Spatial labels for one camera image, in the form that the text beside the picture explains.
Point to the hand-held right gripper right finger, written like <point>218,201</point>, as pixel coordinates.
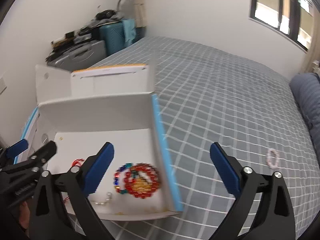
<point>225,170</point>

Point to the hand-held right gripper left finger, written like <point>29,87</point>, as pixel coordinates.
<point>98,170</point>

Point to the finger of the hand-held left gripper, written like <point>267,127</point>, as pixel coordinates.
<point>16,148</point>
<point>43,152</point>

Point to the blue and yellow cardboard box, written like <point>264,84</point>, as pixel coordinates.
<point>100,115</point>

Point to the person's left hand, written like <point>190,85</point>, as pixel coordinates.
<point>25,215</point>

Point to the grey checked bed sheet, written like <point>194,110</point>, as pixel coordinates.
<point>225,105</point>

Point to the grey suitcase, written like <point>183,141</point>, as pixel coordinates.
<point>80,53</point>

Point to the rolled blue striped quilt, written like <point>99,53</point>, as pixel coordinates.
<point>308,97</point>

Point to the teal suitcase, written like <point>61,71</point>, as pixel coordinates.
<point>112,38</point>

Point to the teal cloth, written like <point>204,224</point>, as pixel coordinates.
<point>129,31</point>

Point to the black bag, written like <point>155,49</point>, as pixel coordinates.
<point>106,14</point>

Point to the dark framed window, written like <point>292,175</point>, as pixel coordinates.
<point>280,10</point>

